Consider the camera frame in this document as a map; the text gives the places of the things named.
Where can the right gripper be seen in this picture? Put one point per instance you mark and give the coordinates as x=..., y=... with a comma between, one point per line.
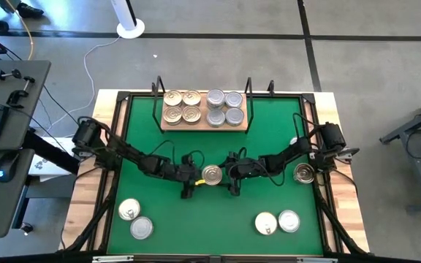
x=249, y=168

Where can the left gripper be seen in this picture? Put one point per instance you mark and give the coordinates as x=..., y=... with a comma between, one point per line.
x=188, y=175

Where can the blue salmon can gold lid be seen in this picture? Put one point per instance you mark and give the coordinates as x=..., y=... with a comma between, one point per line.
x=173, y=114
x=304, y=172
x=191, y=97
x=191, y=114
x=211, y=174
x=173, y=98
x=265, y=223

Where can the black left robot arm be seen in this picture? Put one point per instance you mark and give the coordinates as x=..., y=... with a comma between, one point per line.
x=133, y=157

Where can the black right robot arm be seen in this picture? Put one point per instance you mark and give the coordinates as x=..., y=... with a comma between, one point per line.
x=287, y=155

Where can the wooden shelf board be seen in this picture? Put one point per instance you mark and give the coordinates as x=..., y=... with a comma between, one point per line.
x=204, y=126

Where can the green table mat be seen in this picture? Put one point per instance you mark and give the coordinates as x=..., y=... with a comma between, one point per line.
x=210, y=226

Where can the silver can on side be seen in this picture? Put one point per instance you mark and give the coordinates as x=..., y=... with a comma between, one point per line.
x=129, y=209

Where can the white printed paper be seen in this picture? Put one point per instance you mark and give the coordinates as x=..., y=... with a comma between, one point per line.
x=48, y=170

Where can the black computer mouse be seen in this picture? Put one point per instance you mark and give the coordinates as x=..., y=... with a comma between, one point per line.
x=7, y=166

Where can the black desk clamp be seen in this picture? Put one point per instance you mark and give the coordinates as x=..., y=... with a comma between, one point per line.
x=13, y=74
x=15, y=98

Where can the black upright frame post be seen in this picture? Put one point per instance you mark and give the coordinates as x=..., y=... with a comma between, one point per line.
x=270, y=85
x=154, y=89

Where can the silver metal bracket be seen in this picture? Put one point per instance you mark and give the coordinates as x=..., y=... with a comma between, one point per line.
x=113, y=259
x=316, y=260

